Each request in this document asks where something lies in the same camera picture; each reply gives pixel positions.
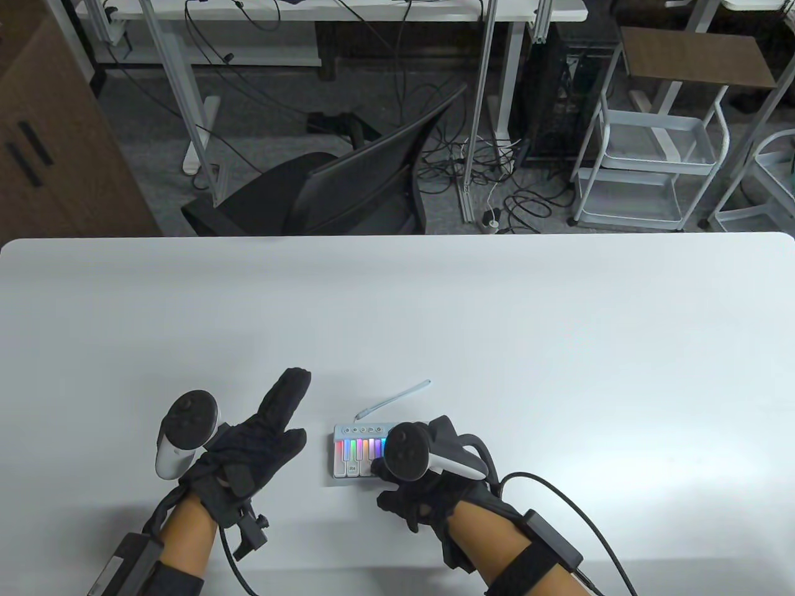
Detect person's left hand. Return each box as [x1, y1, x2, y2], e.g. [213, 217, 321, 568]
[179, 368, 312, 529]

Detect person's right hand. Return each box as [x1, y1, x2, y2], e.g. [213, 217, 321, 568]
[371, 415, 522, 571]

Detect person's left forearm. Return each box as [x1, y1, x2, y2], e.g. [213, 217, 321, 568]
[158, 495, 219, 581]

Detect black box on right forearm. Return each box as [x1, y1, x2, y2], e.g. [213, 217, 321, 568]
[519, 508, 586, 571]

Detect person's right forearm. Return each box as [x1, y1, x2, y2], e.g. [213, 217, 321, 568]
[447, 499, 563, 596]

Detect black box on left forearm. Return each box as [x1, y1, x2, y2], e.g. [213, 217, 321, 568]
[86, 532, 165, 596]

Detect white and black right controller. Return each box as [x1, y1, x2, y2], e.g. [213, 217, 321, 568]
[381, 422, 487, 482]

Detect white and black controller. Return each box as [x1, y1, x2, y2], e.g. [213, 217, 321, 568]
[381, 422, 487, 482]
[153, 389, 222, 481]

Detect mini rainbow key piano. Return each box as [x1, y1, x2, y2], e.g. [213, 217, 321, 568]
[333, 422, 394, 480]

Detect white and black left controller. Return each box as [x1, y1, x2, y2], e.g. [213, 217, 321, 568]
[153, 389, 222, 481]

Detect black office chair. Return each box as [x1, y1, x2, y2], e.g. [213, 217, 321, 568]
[181, 83, 468, 236]

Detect brown wooden cabinet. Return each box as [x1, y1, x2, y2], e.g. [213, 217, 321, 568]
[0, 11, 163, 237]

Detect white desk with metal legs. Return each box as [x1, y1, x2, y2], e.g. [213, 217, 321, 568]
[92, 0, 589, 176]

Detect black computer tower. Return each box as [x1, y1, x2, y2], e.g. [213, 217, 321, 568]
[518, 21, 623, 169]

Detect white cart with wooden top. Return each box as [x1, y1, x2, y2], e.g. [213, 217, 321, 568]
[568, 27, 778, 232]

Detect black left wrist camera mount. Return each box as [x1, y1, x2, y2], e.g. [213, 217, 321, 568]
[216, 502, 270, 563]

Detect pale blue piano lanyard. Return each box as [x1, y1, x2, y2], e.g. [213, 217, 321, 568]
[355, 379, 432, 422]

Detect black left glove cable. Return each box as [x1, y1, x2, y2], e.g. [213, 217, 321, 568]
[216, 528, 265, 596]

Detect black glove cable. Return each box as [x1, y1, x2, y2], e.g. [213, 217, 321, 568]
[496, 472, 639, 596]
[216, 528, 265, 596]

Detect black right forearm strap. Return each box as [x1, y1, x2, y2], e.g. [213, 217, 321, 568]
[489, 545, 577, 596]

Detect black forearm strap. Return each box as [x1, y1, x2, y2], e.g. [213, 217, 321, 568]
[144, 561, 206, 596]
[489, 545, 577, 596]

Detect black right glove cable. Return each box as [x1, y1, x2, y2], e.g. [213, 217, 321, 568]
[496, 472, 639, 596]

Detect black left forearm strap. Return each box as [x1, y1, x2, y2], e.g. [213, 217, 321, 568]
[144, 561, 206, 596]

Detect tangle of black floor cables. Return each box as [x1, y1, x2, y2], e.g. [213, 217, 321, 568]
[420, 79, 579, 235]

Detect aluminium frame post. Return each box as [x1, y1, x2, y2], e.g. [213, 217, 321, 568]
[458, 0, 501, 224]
[138, 0, 229, 209]

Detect white wire utility cart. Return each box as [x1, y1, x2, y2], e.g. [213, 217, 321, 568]
[707, 129, 795, 233]

